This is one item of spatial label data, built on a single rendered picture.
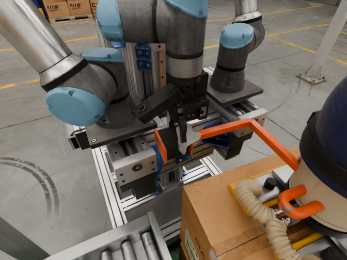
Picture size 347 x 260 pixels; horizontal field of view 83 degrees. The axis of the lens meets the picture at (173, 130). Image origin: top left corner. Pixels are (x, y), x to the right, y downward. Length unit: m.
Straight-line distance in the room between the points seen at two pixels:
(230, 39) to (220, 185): 0.51
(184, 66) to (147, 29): 0.09
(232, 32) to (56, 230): 1.65
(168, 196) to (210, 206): 0.87
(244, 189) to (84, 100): 0.43
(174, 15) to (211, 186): 0.46
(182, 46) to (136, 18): 0.09
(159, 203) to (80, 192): 0.73
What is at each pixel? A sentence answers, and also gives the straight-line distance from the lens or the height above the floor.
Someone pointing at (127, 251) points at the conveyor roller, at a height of 0.55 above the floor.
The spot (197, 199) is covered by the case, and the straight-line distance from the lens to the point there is 0.60.
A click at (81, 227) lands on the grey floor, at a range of 1.71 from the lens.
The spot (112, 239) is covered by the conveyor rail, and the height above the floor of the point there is 0.59.
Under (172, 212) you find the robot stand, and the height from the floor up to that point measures 0.21.
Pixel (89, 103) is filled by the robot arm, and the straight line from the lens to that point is 0.47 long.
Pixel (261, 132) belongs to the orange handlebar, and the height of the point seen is 1.09.
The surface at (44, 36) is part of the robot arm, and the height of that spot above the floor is 1.35.
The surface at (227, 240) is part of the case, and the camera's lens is 0.57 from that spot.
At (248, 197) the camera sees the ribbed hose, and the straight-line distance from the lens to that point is 0.53.
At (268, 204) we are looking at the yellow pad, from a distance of 0.62.
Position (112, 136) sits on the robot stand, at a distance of 0.65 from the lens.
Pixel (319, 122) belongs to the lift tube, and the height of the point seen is 1.23.
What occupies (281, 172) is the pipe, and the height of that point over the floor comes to 1.00.
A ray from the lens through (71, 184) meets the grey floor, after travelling 1.95.
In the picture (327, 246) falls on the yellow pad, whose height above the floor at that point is 0.97.
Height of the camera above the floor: 1.47
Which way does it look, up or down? 42 degrees down
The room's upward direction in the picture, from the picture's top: straight up
